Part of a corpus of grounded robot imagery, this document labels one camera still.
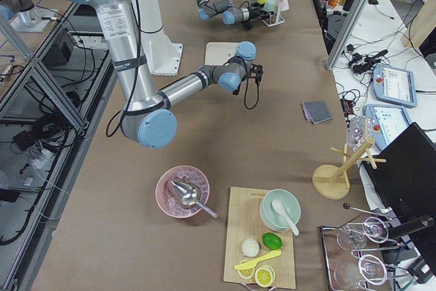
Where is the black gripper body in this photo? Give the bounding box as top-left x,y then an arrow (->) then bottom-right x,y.
242,7 -> 272,29
248,64 -> 264,83

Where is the green cup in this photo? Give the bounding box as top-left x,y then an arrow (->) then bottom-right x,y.
263,0 -> 276,14

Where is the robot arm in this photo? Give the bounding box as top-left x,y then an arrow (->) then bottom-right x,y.
196,0 -> 274,30
68,0 -> 263,149

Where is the white cup rack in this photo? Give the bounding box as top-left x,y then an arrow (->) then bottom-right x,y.
251,0 -> 289,27

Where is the cream cup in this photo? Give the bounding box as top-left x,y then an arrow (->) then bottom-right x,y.
275,0 -> 290,12

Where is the cream rabbit print tray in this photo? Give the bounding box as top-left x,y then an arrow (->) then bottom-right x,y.
204,42 -> 239,65

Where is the black tray with glasses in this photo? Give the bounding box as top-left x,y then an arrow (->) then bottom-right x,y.
319,202 -> 436,291

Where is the folded grey cloth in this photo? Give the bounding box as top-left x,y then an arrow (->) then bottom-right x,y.
301,101 -> 333,124

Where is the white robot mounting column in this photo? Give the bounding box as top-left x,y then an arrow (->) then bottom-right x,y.
138,0 -> 183,76

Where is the black power adapter box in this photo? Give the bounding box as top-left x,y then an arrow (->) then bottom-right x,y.
341,98 -> 356,117

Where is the clear patterned glass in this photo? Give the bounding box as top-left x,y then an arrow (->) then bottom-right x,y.
347,116 -> 373,150

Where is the wooden mug tree stand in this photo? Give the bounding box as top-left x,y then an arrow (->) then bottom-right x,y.
312,137 -> 386,200

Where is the white plastic spoon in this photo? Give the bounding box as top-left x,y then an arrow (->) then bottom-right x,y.
272,199 -> 300,236

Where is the metal scoop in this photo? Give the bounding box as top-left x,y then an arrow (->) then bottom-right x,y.
168,179 -> 218,219

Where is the bamboo cutting board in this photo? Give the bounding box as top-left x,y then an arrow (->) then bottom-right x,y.
223,187 -> 296,289

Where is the green top bowl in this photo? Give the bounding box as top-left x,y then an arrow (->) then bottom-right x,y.
259,188 -> 302,232

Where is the pink ice bowl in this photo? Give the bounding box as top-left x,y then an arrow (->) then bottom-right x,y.
155,165 -> 210,218

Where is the green lime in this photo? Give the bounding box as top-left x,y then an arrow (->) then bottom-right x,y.
262,232 -> 283,250

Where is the white garlic bulb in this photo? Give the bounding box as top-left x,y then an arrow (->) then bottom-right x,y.
241,238 -> 260,258

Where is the black monitor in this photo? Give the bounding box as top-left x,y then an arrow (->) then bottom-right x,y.
362,122 -> 435,222

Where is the yellow plastic knife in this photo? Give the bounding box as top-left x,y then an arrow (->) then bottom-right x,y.
234,249 -> 282,271

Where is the lemon half left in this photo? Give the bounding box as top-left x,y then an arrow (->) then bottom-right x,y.
237,267 -> 255,280

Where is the lemon half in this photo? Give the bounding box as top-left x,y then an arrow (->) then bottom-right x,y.
254,265 -> 276,288
237,267 -> 255,280

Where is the lemon half right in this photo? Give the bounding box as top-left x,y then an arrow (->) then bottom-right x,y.
254,265 -> 276,288

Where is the aluminium frame post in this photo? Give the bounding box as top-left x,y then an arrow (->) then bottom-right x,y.
326,0 -> 368,71

